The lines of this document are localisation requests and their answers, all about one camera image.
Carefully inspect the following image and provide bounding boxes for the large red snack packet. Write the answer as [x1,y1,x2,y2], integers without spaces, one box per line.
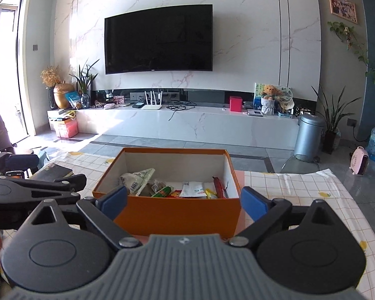
[212,176,231,199]

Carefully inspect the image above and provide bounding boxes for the round painted fan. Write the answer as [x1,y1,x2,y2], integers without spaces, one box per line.
[275,86,295,104]

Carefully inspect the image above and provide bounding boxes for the pink heater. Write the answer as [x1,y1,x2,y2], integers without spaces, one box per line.
[349,146,370,176]

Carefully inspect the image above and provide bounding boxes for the silver trash can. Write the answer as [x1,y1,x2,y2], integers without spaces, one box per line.
[293,113,326,162]

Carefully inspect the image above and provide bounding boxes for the green orange snack packet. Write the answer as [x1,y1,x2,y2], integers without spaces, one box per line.
[151,186,176,198]

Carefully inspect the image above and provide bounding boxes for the teddy bear bouquet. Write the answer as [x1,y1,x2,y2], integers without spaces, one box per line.
[260,84,279,116]

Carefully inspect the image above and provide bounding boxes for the black cables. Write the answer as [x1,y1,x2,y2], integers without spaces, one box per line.
[166,100,197,121]

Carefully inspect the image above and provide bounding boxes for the blue green picture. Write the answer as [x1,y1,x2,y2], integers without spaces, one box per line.
[254,83,266,108]

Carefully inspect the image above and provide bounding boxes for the clear packet green-brown snack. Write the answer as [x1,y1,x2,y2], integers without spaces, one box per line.
[150,179,167,194]

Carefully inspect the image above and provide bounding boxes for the orange cardboard box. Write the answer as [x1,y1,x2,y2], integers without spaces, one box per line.
[92,148,242,239]

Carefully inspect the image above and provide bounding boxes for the white router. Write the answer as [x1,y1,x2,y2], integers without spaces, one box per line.
[142,90,163,111]

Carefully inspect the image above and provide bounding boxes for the hanging vine plant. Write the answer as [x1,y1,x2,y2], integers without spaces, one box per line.
[327,21,375,95]

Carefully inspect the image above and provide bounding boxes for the black notebook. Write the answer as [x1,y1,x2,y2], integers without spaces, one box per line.
[28,162,74,182]

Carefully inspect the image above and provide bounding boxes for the white marble TV cabinet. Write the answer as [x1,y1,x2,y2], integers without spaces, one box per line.
[76,103,301,152]

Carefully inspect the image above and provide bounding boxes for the golden round vase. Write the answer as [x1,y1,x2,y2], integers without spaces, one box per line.
[54,83,75,110]

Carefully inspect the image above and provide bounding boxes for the dried flowers in dark vase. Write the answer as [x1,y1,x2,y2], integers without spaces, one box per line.
[40,65,62,110]

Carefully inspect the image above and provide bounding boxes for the framed wall picture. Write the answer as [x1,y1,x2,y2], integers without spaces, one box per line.
[328,0,359,24]

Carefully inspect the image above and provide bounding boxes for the long-leaved potted plant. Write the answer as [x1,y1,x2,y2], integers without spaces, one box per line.
[311,84,362,155]

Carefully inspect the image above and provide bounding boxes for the red square box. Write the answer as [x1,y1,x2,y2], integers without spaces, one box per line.
[229,96,244,112]

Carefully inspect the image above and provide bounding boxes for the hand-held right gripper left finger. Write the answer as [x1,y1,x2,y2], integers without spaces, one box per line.
[18,185,143,250]

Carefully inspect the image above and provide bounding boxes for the grey patterned triangular packet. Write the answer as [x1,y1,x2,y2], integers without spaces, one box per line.
[119,168,156,196]

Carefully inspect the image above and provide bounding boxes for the checked lemon print tablecloth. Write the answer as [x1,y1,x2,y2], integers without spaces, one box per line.
[0,151,371,290]

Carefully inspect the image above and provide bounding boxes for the pink storage box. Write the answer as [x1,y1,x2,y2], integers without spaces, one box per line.
[54,119,79,138]

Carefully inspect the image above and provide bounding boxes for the blue snack bag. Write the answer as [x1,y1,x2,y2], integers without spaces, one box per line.
[65,91,82,110]

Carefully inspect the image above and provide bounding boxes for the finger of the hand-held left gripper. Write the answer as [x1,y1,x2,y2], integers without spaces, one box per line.
[0,174,88,209]
[0,147,40,176]

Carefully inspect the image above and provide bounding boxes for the green plant in glass vase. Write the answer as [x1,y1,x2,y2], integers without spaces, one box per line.
[69,59,100,109]

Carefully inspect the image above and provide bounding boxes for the black curved television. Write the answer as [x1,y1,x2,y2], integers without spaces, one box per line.
[104,4,214,75]

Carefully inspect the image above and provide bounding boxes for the long white packet green label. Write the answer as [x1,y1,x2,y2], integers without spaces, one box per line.
[179,181,207,198]

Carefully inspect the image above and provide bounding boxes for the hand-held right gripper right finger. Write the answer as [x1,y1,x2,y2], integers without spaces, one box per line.
[228,187,351,248]

